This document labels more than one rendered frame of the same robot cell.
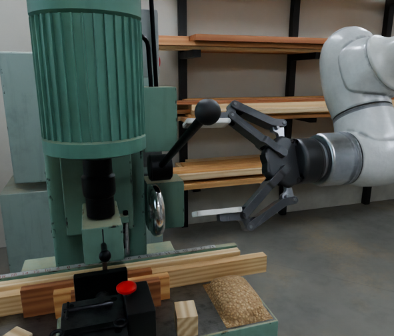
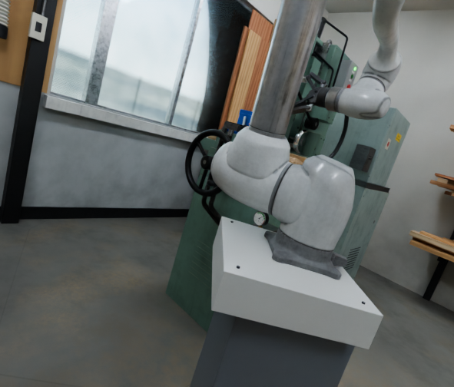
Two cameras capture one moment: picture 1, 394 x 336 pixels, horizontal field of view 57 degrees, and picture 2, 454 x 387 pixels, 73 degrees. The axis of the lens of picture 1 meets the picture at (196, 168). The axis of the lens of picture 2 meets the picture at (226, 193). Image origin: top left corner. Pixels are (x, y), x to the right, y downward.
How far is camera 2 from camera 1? 118 cm
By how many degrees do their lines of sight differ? 55
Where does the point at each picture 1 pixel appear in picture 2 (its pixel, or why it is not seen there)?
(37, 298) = not seen: hidden behind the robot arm
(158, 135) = (319, 110)
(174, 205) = (312, 144)
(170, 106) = not seen: hidden behind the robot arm
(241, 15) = not seen: outside the picture
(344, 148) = (335, 89)
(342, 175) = (329, 100)
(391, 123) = (366, 84)
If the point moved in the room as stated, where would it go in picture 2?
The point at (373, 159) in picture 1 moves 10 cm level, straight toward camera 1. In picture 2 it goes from (344, 95) to (318, 87)
